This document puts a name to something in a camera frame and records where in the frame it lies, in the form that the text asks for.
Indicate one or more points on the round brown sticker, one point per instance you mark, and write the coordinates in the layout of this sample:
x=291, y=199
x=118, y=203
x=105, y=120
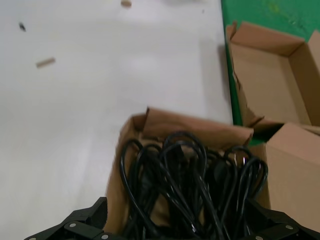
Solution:
x=126, y=3

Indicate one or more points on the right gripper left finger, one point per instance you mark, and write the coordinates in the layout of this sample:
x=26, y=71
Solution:
x=80, y=222

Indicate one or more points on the cardboard box round hole flap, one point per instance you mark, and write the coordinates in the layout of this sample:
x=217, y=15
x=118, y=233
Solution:
x=175, y=125

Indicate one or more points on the small black screw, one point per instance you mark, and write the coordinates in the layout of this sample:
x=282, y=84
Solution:
x=22, y=26

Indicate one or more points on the cardboard box oval hole flap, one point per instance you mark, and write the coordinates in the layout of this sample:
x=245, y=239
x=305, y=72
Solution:
x=265, y=75

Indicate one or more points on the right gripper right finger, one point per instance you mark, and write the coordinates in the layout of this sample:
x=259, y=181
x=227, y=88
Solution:
x=280, y=225

